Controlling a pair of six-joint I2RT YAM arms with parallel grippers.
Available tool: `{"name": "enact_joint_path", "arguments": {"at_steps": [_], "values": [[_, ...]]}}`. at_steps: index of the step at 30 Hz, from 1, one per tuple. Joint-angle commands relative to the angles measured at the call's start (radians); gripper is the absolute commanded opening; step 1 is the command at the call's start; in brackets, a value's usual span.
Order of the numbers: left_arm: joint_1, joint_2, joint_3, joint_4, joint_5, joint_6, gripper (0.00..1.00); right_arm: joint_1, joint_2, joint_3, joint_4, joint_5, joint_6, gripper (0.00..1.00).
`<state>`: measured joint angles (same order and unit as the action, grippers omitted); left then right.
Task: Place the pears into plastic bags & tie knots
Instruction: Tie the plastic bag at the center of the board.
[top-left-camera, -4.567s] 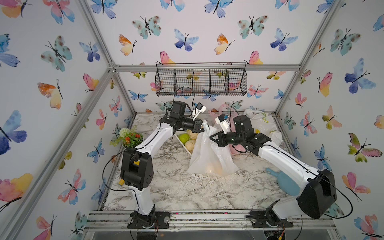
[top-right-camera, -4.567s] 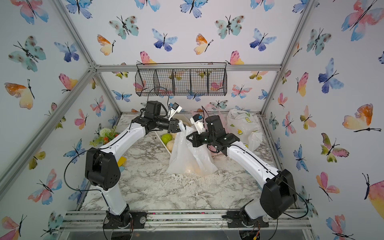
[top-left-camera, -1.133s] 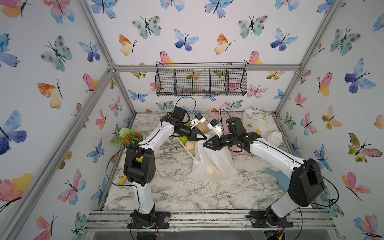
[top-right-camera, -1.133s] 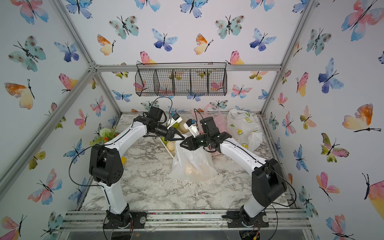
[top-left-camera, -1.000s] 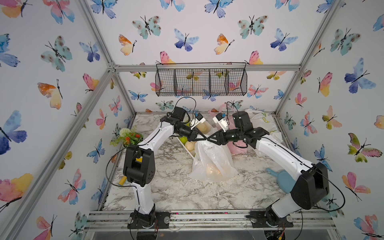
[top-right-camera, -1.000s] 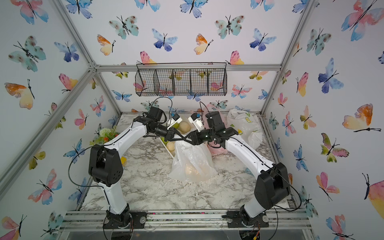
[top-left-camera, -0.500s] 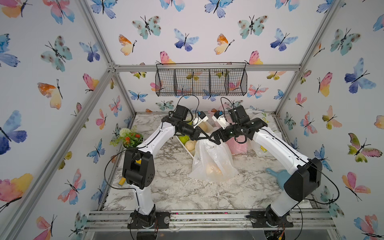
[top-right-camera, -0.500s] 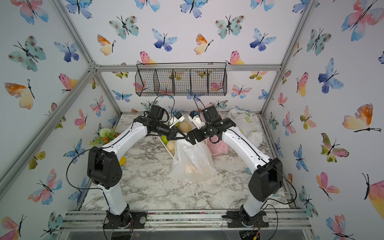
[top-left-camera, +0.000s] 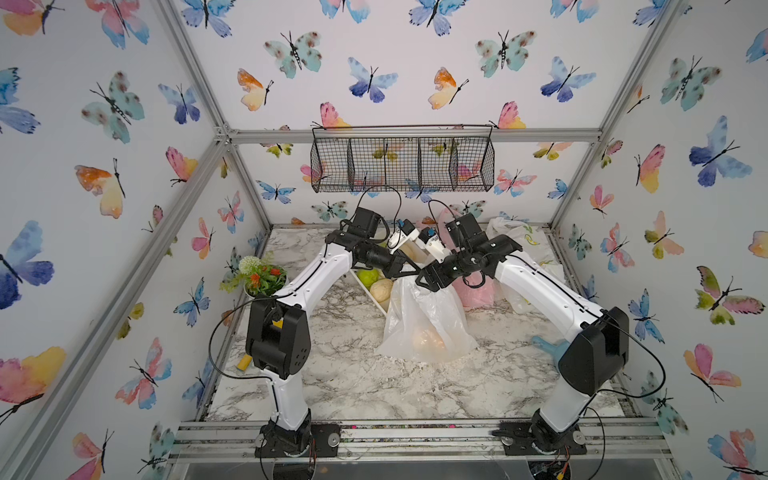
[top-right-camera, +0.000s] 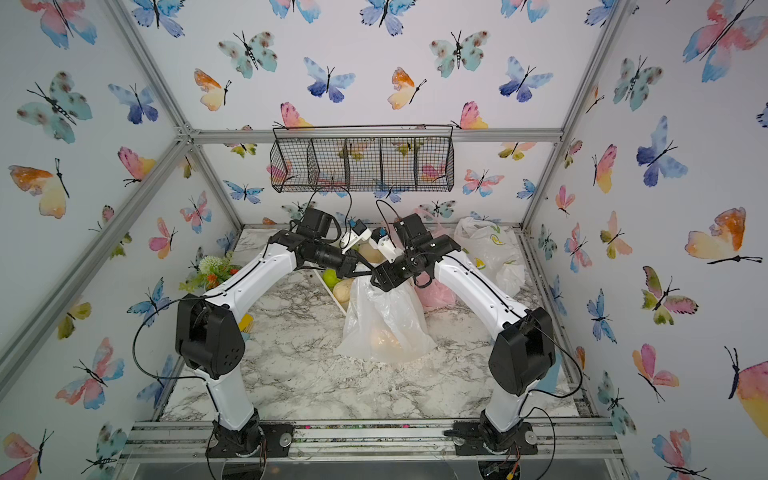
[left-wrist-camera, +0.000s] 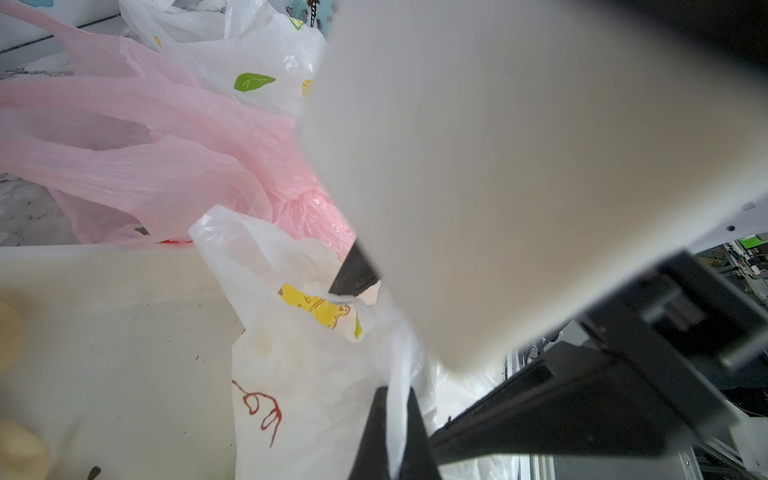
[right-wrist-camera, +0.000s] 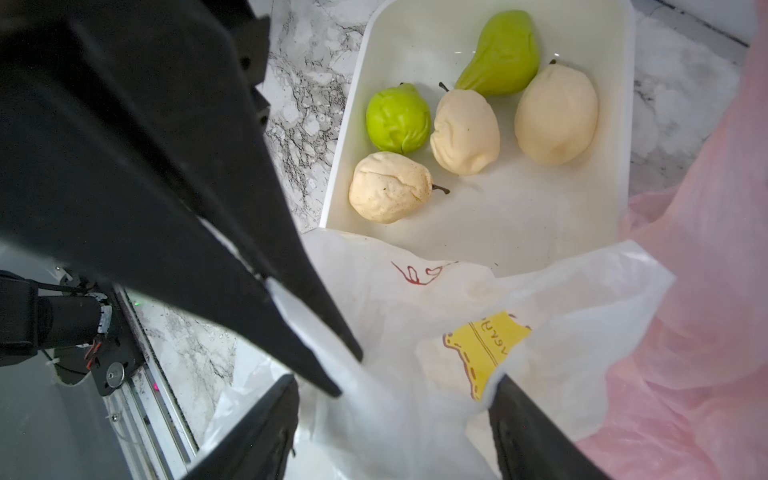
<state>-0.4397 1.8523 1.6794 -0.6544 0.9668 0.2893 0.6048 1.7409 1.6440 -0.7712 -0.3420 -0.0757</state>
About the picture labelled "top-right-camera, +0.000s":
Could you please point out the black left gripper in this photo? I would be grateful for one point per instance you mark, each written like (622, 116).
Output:
(349, 264)

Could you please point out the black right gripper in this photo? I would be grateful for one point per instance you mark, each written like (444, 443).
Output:
(383, 274)

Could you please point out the pink plastic bag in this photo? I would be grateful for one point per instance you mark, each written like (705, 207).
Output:
(433, 294)

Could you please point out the clear white plastic bag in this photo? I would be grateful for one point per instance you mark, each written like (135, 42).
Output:
(399, 309)

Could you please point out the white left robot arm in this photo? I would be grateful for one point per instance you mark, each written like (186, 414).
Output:
(208, 336)

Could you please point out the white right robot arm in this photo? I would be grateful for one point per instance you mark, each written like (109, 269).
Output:
(523, 349)

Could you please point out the green pear left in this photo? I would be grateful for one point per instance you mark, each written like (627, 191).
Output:
(330, 278)

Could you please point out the beige pear top right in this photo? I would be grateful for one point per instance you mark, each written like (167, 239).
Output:
(371, 254)

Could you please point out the beige pear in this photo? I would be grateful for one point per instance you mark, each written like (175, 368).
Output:
(371, 254)
(384, 344)
(342, 291)

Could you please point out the beige pear lower left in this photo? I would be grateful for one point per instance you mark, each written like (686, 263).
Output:
(342, 291)

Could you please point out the white rectangular tray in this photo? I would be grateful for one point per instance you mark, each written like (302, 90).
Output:
(361, 267)

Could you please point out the beige pear lower right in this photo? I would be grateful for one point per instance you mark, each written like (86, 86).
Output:
(384, 344)

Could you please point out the yellow toy shovel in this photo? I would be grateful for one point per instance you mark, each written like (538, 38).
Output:
(245, 324)

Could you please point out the lemon print plastic bag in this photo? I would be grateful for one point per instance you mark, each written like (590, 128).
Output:
(494, 252)

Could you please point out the potted flower plant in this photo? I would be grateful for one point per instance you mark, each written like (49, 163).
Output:
(209, 272)

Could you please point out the light blue dustpan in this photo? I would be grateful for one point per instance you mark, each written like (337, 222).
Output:
(550, 381)

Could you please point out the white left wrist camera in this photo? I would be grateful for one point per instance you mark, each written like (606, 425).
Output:
(358, 232)

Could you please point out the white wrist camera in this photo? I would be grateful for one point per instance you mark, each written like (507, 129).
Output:
(381, 241)
(358, 232)

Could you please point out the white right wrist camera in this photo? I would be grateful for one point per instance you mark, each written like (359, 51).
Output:
(381, 241)

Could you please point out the black wire wall basket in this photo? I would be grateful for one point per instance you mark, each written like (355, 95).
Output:
(379, 159)

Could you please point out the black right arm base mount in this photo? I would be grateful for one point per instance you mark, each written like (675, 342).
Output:
(480, 437)

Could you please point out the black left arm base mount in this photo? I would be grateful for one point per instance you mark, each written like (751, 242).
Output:
(255, 438)

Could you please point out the aluminium front rail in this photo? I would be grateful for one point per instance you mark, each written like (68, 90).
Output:
(432, 439)

